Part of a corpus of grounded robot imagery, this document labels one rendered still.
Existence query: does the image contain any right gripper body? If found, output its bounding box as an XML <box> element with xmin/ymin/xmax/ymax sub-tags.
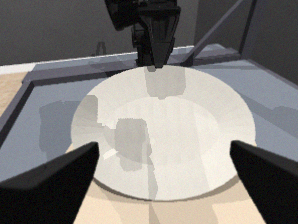
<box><xmin>138</xmin><ymin>0</ymin><xmax>177</xmax><ymax>55</ymax></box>

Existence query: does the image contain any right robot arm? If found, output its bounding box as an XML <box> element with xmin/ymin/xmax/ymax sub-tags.
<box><xmin>104</xmin><ymin>0</ymin><xmax>153</xmax><ymax>67</ymax></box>

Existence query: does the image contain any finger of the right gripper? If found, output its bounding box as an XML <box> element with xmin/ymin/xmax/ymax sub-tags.
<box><xmin>136</xmin><ymin>6</ymin><xmax>181</xmax><ymax>68</ymax></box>
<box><xmin>140</xmin><ymin>38</ymin><xmax>175</xmax><ymax>65</ymax></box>

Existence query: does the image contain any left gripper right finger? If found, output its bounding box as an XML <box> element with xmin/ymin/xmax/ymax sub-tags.
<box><xmin>229</xmin><ymin>140</ymin><xmax>298</xmax><ymax>224</ymax></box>

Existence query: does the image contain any white round platter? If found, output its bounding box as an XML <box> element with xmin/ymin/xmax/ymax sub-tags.
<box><xmin>71</xmin><ymin>65</ymin><xmax>255</xmax><ymax>200</ymax></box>

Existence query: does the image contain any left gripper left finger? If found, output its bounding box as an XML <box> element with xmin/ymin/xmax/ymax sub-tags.
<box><xmin>0</xmin><ymin>142</ymin><xmax>100</xmax><ymax>224</ymax></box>

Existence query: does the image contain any beige flat mat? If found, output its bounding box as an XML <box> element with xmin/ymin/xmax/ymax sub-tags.
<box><xmin>74</xmin><ymin>174</ymin><xmax>265</xmax><ymax>224</ymax></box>

